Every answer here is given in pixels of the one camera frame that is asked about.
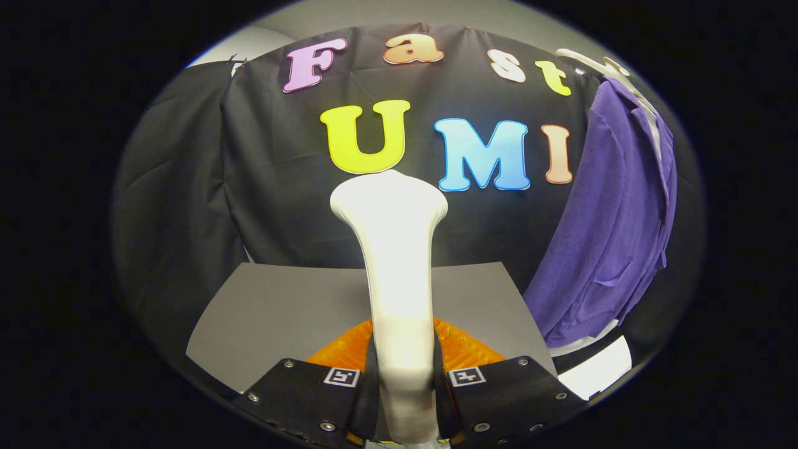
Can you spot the white garment steamer head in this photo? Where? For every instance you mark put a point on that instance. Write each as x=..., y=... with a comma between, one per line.
x=399, y=280

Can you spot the grey cabinet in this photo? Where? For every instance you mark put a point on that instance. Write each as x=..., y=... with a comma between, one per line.
x=280, y=312

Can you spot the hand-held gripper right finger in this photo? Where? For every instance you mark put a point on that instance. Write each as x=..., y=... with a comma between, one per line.
x=505, y=399

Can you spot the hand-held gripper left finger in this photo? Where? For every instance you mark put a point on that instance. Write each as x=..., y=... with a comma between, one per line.
x=305, y=399

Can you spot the white plastic hanger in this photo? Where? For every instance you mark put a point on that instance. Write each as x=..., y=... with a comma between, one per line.
x=598, y=64

